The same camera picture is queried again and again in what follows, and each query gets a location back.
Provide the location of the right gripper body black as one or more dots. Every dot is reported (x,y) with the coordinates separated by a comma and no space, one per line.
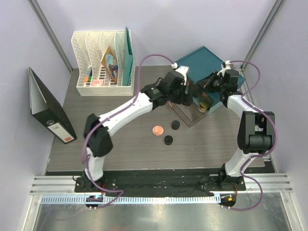
(221,87)

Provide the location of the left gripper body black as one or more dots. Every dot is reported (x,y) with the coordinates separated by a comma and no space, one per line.
(179,96)

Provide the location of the gold lidded cream jar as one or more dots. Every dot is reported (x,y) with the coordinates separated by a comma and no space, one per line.
(203,106)

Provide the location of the black round cap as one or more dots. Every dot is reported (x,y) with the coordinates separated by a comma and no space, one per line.
(168,140)
(175,124)

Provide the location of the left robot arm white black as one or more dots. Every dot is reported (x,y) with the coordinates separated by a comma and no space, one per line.
(99,129)

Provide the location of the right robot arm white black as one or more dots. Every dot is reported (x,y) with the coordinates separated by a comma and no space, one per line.
(256,134)

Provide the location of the teal drawer organizer box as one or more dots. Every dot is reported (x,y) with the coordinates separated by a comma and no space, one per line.
(202,62)

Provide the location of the teal folder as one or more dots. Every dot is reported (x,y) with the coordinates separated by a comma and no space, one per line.
(127,59)

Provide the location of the illustrated picture book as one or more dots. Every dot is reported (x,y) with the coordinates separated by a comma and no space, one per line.
(109,61)

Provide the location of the pink sticky note pad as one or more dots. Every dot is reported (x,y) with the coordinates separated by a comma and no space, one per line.
(97,83)

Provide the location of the white mesh file organizer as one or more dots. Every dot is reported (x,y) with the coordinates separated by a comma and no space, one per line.
(89,47)

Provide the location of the green orange highlighter markers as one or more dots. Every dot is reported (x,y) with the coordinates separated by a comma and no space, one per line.
(88,77)

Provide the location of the black lever arch binder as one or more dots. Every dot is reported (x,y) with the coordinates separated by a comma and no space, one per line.
(47,110)

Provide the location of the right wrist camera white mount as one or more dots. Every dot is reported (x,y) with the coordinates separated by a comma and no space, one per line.
(226,65)

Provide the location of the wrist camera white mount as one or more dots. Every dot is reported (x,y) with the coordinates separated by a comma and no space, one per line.
(183,70)
(226,65)

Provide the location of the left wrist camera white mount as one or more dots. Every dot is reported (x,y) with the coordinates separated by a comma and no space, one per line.
(183,70)

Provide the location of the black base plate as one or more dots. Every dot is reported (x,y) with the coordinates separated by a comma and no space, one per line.
(158,183)

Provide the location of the aluminium rail frame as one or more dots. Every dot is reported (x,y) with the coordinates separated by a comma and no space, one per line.
(63,190)

